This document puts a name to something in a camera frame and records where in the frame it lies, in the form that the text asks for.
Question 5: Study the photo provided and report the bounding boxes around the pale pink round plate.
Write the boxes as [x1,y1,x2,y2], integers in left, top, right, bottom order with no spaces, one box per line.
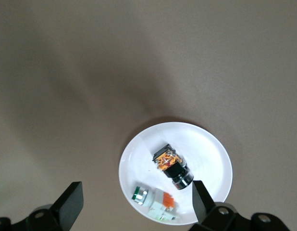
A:
[118,121,233,226]

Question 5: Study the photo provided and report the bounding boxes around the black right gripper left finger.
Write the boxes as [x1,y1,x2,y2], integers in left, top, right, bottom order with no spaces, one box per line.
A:
[0,181,84,231]

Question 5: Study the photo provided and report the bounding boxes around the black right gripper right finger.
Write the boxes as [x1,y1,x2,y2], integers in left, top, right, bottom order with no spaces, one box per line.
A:
[191,180,290,231]

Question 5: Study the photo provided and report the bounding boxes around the orange and black switch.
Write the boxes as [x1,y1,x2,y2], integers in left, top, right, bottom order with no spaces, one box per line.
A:
[152,143,194,191]

